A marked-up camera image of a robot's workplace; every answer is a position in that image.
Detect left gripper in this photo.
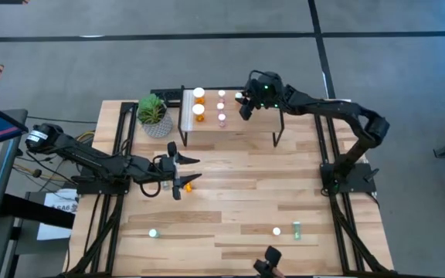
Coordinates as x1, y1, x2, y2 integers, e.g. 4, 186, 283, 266
151, 141, 203, 201

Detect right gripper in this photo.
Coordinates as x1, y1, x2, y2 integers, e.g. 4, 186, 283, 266
236, 69, 285, 121

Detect large orange pill bottle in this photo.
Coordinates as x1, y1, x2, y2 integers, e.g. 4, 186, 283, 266
191, 103, 206, 123
192, 86, 206, 105

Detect wooden shelf black metal legs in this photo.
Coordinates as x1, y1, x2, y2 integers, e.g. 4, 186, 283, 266
178, 86, 286, 148

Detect green plant in patterned pot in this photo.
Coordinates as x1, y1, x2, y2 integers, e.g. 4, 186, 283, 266
136, 93, 174, 139

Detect black bulky object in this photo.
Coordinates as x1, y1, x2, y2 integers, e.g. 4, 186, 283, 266
253, 246, 284, 278

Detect white paper sheet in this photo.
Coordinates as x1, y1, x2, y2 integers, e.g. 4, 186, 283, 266
36, 188, 80, 241

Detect black stand beam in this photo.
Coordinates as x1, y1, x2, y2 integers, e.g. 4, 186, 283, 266
0, 192, 76, 229

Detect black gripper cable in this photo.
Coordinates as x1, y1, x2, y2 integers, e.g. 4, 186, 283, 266
139, 179, 162, 198

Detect black aluminium rig frame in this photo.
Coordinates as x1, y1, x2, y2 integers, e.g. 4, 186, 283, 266
62, 85, 396, 278

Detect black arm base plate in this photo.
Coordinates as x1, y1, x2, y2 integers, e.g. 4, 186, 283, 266
76, 164, 133, 195
320, 162, 377, 194

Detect yellow and black cables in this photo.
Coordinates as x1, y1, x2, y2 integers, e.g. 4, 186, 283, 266
12, 131, 96, 186

